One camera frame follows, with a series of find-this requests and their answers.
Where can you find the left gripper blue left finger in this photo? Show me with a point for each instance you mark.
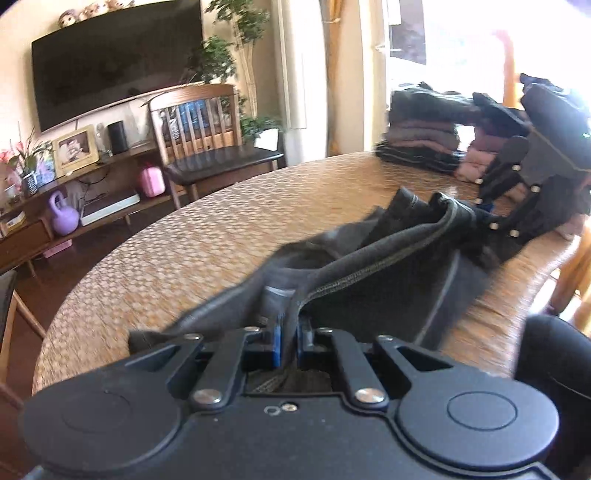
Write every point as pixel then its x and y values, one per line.
pixel 238 353

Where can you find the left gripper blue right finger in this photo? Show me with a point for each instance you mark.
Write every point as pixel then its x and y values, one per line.
pixel 339 369

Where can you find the black garment with grey stitching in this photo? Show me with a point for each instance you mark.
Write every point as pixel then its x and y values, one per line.
pixel 409 270

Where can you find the stack of folded clothes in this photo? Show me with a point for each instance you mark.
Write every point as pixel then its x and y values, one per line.
pixel 447 132

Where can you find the floral lace tablecloth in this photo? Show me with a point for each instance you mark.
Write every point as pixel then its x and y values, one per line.
pixel 195 252

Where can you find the pink small case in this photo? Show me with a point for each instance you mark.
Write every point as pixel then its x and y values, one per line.
pixel 152 181

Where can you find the white flat set-top box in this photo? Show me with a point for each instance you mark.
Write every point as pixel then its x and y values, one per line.
pixel 107 205

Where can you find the long wooden TV console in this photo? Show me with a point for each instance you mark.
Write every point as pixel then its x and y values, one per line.
pixel 26 230

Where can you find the right wooden chair black seat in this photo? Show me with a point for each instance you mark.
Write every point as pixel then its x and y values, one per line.
pixel 198 135

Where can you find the purple kettlebell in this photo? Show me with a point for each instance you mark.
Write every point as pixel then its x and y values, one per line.
pixel 64 218

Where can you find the black cylindrical speaker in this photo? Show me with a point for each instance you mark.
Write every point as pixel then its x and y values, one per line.
pixel 117 138

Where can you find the framed photo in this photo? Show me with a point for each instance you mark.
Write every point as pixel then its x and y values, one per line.
pixel 75 151

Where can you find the white standing air conditioner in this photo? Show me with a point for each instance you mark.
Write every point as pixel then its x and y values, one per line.
pixel 303 67

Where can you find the pink flower arrangement in vase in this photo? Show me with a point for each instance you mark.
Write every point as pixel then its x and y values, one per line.
pixel 30 159

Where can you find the tall green potted plant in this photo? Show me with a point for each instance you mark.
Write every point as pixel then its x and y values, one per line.
pixel 220 58

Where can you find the plush dolls atop television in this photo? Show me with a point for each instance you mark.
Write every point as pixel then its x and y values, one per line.
pixel 95 9

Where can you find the wall-mounted black television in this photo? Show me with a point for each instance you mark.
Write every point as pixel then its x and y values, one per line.
pixel 112 58

